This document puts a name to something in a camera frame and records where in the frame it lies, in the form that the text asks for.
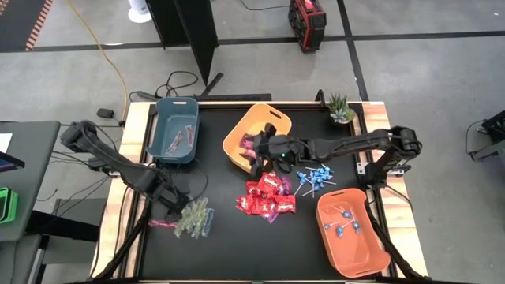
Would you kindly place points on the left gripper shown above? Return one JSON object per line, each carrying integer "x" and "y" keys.
{"x": 169, "y": 191}

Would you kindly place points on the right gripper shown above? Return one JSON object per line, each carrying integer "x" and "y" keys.
{"x": 284, "y": 150}

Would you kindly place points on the red candy packet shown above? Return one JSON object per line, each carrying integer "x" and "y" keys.
{"x": 269, "y": 183}
{"x": 244, "y": 205}
{"x": 253, "y": 188}
{"x": 263, "y": 206}
{"x": 249, "y": 155}
{"x": 285, "y": 204}

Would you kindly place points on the purple candy packet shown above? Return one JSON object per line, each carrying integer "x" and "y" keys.
{"x": 248, "y": 141}
{"x": 271, "y": 217}
{"x": 286, "y": 185}

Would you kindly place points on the pink twisted candy stick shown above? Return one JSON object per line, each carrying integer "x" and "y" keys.
{"x": 159, "y": 223}

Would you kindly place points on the blue twisted candy stick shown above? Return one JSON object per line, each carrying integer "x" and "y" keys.
{"x": 208, "y": 221}

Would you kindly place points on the yellow plastic bin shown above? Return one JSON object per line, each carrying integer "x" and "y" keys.
{"x": 256, "y": 116}

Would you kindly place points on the red twisted candy stick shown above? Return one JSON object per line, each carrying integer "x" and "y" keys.
{"x": 175, "y": 143}
{"x": 189, "y": 135}

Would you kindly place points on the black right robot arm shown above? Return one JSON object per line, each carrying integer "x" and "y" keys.
{"x": 355, "y": 144}

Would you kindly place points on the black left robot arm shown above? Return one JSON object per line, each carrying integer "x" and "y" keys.
{"x": 118, "y": 167}

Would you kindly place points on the black clamp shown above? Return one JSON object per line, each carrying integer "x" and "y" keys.
{"x": 320, "y": 98}

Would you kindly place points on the small potted succulent plant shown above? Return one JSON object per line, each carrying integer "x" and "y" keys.
{"x": 340, "y": 110}

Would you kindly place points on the blue plastic bin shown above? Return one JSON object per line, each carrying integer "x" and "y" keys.
{"x": 169, "y": 118}

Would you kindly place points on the black stand base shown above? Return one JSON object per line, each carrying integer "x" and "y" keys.
{"x": 63, "y": 226}

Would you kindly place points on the black power adapter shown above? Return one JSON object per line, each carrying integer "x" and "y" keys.
{"x": 105, "y": 113}

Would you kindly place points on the black divider panel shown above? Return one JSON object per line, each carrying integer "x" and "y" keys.
{"x": 197, "y": 39}

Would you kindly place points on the red and black toolbox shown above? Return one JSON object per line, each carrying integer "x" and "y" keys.
{"x": 307, "y": 23}

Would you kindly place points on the orange plastic bin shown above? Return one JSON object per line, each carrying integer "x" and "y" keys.
{"x": 355, "y": 256}

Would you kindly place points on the gray desk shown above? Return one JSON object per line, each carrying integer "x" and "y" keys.
{"x": 31, "y": 177}

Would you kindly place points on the gray cabinet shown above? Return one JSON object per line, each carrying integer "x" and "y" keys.
{"x": 19, "y": 260}

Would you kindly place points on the green case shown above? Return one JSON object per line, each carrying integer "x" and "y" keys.
{"x": 10, "y": 205}

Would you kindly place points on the tablet with blue screen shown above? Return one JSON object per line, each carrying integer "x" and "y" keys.
{"x": 10, "y": 161}

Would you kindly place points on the white tower fan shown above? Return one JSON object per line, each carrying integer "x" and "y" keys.
{"x": 139, "y": 13}

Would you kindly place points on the white paper sheet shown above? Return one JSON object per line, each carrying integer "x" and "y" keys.
{"x": 4, "y": 143}

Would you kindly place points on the black machine base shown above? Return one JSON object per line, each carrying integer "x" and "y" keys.
{"x": 495, "y": 126}

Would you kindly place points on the black mat with orange stripes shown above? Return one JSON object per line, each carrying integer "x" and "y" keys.
{"x": 16, "y": 23}

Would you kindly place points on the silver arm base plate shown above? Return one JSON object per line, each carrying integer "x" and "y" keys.
{"x": 361, "y": 169}

